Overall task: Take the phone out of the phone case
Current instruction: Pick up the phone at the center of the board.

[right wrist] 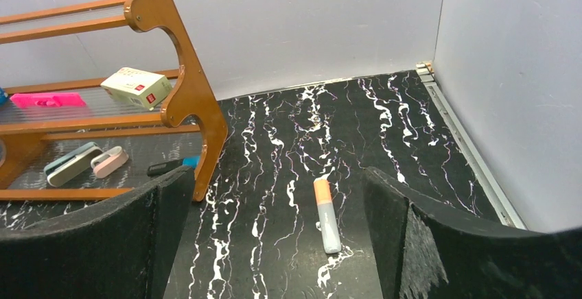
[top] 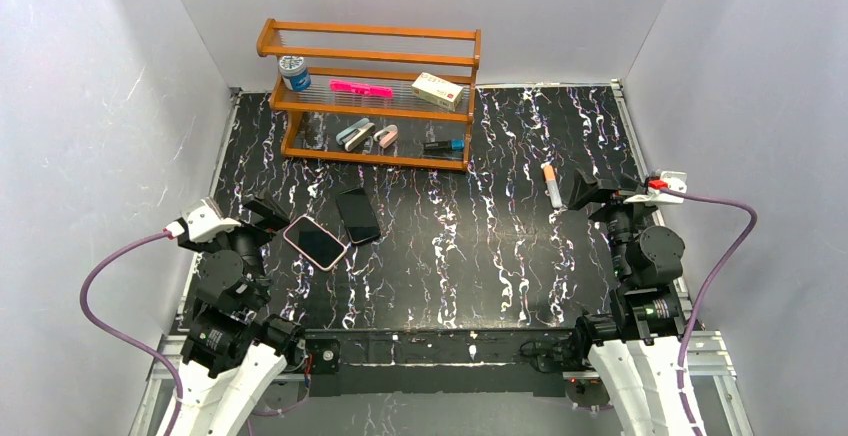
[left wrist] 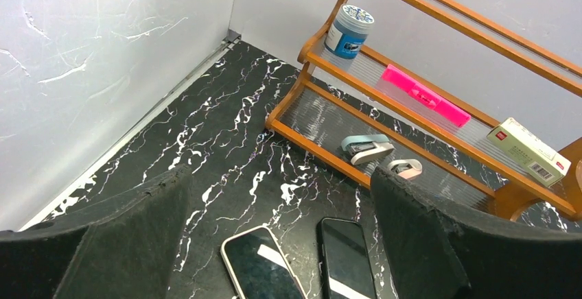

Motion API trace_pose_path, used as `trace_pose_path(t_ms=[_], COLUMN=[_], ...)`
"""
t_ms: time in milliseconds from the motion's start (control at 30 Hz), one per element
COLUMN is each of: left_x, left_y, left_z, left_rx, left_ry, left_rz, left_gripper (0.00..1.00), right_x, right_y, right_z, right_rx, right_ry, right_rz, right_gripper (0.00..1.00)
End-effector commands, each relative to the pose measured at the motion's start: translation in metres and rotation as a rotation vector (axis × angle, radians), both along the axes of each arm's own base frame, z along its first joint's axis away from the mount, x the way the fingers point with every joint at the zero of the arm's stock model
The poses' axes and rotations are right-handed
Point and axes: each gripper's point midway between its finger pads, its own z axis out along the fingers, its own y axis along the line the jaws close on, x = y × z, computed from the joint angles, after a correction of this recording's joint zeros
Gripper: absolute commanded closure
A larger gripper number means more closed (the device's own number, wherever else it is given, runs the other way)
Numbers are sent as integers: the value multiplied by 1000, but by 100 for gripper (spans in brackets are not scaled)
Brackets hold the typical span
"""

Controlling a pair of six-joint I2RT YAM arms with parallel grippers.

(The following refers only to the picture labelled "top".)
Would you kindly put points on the teal grey stapler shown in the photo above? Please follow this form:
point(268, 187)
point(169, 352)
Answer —
point(352, 136)

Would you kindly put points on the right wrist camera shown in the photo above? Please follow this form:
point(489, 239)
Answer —
point(663, 188)

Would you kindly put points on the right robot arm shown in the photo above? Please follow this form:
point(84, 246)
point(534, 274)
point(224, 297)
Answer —
point(638, 349)

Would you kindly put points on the white cardboard box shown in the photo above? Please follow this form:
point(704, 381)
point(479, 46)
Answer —
point(437, 91)

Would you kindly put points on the blue white round jar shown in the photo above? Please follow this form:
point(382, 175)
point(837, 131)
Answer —
point(294, 72)

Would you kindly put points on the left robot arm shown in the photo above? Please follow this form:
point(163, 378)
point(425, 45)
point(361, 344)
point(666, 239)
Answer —
point(230, 357)

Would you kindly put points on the phone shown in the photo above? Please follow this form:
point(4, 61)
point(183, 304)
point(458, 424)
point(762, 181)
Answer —
point(315, 243)

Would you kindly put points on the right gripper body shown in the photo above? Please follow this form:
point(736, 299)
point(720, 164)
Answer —
point(606, 198)

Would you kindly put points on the pink plastic tool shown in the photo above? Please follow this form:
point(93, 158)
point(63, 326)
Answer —
point(361, 89)

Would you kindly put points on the black blue marker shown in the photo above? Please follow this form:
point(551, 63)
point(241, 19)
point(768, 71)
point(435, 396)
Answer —
point(443, 146)

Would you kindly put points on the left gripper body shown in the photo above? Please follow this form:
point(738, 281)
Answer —
point(258, 222)

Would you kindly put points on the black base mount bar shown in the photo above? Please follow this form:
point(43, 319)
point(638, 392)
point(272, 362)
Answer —
point(422, 361)

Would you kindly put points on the black smartphone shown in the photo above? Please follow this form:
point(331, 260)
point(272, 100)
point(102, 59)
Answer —
point(358, 216)

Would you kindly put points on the orange wooden shelf rack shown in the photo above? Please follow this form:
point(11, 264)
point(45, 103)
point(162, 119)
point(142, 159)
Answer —
point(379, 55)

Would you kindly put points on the orange white glue stick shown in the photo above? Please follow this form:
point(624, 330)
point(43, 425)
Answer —
point(551, 182)

